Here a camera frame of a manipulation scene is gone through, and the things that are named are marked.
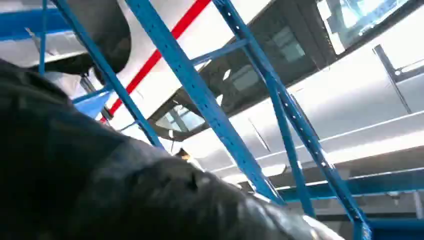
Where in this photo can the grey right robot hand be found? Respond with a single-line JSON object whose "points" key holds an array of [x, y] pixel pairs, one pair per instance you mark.
{"points": [[82, 179]]}

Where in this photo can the red pipe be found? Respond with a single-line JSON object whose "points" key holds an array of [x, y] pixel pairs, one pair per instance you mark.
{"points": [[155, 57]]}

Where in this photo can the dark rounded overhead object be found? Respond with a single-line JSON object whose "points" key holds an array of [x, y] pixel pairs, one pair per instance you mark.
{"points": [[112, 33]]}

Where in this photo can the blue metal rack frame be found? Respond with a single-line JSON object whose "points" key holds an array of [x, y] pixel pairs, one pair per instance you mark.
{"points": [[198, 92]]}

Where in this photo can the dark skylight frame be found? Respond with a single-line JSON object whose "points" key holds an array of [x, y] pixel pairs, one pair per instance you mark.
{"points": [[293, 20]]}

